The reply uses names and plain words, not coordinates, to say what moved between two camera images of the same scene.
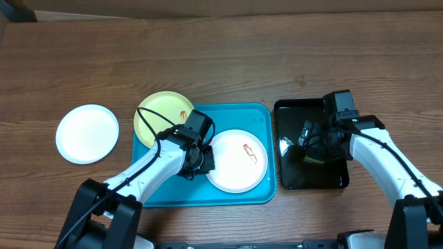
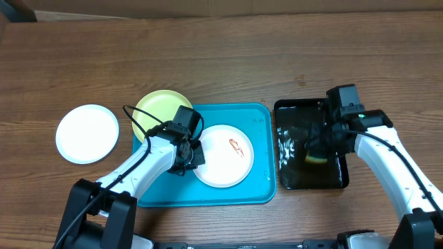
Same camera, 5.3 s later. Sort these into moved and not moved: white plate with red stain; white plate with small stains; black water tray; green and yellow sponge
Moved: white plate with red stain
Not moved: green and yellow sponge; white plate with small stains; black water tray
